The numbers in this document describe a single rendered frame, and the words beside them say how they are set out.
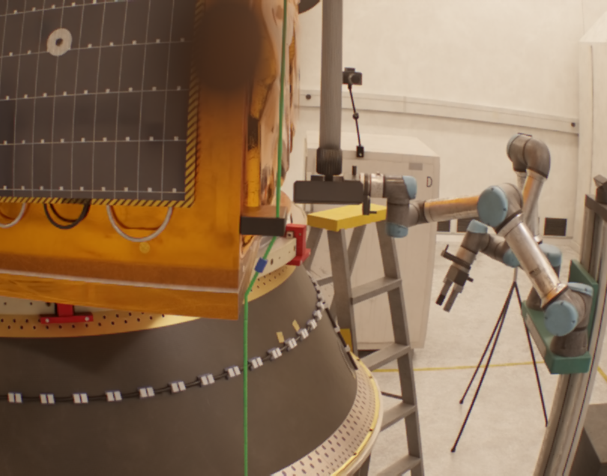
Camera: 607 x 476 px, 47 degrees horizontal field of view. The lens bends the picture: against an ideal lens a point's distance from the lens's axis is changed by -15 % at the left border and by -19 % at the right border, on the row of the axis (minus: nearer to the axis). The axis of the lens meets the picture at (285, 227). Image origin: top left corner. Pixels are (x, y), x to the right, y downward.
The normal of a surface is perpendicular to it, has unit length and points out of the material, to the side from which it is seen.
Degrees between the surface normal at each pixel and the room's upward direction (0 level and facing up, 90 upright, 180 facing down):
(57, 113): 90
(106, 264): 91
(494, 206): 84
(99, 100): 90
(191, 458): 62
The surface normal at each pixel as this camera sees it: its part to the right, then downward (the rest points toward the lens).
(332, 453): 0.63, -0.62
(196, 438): 0.59, -0.29
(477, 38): -0.01, 0.22
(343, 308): -0.64, 0.09
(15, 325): 0.27, -0.27
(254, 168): 0.74, 0.18
